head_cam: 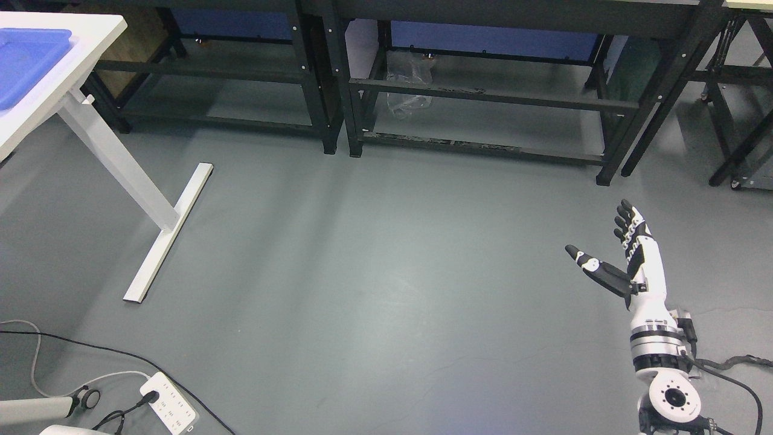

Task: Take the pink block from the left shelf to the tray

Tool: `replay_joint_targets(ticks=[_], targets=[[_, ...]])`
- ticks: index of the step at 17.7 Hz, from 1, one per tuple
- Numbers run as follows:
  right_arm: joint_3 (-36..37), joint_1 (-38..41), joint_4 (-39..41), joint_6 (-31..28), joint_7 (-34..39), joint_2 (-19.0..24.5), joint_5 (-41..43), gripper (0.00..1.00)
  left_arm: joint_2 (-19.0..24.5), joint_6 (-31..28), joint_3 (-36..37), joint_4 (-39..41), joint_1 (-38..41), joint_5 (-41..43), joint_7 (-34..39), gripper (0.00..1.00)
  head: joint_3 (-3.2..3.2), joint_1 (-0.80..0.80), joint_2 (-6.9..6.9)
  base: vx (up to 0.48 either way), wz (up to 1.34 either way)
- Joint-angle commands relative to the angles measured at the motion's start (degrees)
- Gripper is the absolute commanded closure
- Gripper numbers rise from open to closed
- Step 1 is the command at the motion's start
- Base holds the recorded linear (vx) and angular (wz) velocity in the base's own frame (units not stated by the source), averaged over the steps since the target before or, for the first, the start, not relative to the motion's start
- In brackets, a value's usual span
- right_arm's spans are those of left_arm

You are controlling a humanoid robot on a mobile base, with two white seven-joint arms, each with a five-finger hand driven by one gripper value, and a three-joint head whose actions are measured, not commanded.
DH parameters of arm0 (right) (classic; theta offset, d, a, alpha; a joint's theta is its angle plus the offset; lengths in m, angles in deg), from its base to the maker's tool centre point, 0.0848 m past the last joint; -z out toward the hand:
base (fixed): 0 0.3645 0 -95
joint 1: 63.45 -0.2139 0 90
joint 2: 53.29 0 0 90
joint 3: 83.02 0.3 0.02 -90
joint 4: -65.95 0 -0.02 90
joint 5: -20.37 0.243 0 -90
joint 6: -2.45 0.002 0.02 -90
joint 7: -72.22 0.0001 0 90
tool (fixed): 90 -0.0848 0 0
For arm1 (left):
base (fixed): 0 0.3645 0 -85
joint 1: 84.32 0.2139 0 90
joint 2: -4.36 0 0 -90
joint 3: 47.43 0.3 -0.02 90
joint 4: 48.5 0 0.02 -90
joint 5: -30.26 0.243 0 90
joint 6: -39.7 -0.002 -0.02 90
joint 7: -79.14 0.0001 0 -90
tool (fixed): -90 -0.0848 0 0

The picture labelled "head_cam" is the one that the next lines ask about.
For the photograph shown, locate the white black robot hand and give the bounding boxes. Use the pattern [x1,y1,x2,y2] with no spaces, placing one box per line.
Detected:
[564,199,676,329]

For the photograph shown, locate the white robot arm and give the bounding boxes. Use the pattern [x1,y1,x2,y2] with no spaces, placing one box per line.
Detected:
[630,309,719,434]

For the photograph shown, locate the black metal right shelf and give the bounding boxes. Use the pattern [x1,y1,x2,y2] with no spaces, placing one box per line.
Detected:
[320,0,773,186]

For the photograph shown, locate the black metal shelf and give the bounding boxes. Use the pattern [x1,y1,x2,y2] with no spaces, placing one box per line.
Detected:
[320,0,773,186]
[61,1,342,154]

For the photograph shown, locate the black metal left shelf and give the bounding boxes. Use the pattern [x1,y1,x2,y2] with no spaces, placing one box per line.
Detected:
[61,1,342,154]

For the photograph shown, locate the blue plastic tray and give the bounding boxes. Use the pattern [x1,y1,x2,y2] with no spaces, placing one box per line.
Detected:
[1,28,72,111]

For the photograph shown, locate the clear plastic bag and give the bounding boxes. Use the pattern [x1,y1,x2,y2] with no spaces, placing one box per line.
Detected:
[386,51,436,120]

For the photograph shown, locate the white power strip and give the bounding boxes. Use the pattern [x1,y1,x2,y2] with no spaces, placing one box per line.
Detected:
[139,372,199,434]

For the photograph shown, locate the white standing desk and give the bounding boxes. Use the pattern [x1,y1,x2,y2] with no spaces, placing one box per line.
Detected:
[2,11,214,303]

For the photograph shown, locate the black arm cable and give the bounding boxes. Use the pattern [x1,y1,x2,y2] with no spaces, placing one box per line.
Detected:
[682,317,773,435]

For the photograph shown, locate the black floor cable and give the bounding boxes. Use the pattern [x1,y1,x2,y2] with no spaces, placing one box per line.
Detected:
[0,329,236,435]

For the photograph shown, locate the white power cable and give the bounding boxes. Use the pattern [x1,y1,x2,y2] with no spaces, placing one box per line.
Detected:
[0,320,150,399]

